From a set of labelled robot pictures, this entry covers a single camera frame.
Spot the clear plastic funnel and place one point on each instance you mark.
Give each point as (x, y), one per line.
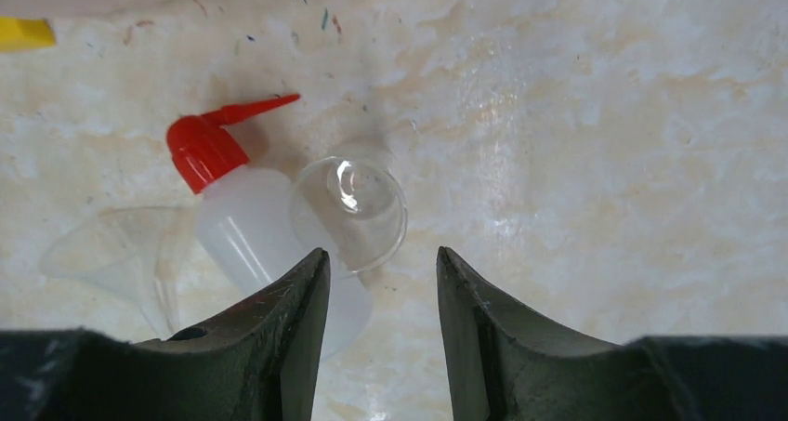
(135, 254)

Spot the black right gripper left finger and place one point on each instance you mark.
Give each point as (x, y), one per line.
(256, 360)

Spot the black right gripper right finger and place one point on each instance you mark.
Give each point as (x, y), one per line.
(506, 361)

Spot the yellow test tube rack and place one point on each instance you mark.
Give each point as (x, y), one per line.
(18, 35)

